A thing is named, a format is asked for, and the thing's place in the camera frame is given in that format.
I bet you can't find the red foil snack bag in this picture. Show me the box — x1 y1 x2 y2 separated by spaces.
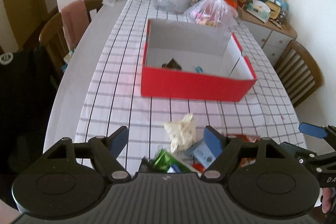
192 134 261 173

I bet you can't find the light blue snack packet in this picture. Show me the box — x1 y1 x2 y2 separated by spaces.
184 140 216 169

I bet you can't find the cream white snack packet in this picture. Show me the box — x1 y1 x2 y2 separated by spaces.
163 113 197 153

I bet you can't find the green foil snack packet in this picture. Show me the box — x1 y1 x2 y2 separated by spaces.
139 148 193 173

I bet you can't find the blue candy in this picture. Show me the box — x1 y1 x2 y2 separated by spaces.
195 66 203 74

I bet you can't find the dark brown snack packet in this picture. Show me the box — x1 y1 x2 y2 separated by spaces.
162 59 182 71

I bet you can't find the plastic bag with pink snacks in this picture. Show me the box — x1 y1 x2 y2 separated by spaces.
185 0 239 30

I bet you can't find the person's right hand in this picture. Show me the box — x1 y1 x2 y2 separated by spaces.
321 188 335 214

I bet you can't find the checkered white tablecloth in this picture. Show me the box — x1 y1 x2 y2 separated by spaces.
75 0 306 174

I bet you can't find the right wooden chair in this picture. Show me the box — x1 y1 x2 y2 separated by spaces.
274 40 323 107

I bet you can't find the wooden chair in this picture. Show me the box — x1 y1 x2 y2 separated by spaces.
39 0 102 76
274 40 323 107

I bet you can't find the red cardboard box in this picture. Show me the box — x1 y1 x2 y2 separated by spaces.
141 19 257 102

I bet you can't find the white drawer cabinet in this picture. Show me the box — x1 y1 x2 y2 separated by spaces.
238 7 297 66

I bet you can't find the left wooden chair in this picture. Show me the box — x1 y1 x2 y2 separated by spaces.
39 0 102 76

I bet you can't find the yellow retro radio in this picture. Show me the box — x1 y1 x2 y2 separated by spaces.
265 0 288 22

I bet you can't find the pink cloth on chair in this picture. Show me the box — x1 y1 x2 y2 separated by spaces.
60 0 89 51

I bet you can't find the tissue box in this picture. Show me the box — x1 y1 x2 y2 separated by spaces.
246 0 270 23

